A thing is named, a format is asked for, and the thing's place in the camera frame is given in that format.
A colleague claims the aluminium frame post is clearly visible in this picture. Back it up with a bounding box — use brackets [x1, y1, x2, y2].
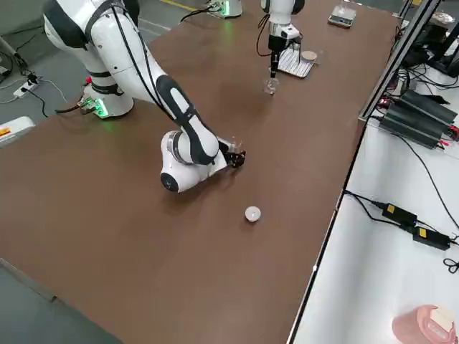
[357, 0, 442, 125]

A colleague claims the ribbed metal tray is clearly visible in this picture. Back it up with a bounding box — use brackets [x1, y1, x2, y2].
[278, 46, 315, 79]

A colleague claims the black finned power supply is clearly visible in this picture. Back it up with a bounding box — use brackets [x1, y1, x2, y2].
[379, 89, 459, 150]

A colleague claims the pink plastic container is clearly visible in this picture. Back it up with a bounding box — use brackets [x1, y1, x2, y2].
[391, 304, 458, 344]

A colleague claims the white power strip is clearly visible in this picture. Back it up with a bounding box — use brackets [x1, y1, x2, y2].
[13, 80, 39, 98]

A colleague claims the black power adapter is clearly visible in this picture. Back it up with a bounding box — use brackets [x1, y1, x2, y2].
[412, 226, 451, 251]
[382, 202, 419, 226]

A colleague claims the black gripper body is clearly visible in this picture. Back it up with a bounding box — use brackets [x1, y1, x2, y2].
[268, 34, 288, 54]
[217, 138, 235, 164]

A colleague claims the digital scale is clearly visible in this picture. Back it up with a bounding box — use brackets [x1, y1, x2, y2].
[328, 5, 357, 29]

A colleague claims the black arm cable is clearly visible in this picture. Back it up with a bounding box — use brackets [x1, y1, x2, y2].
[255, 14, 272, 57]

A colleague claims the white box orange label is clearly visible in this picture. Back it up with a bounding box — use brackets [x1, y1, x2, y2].
[0, 116, 36, 150]

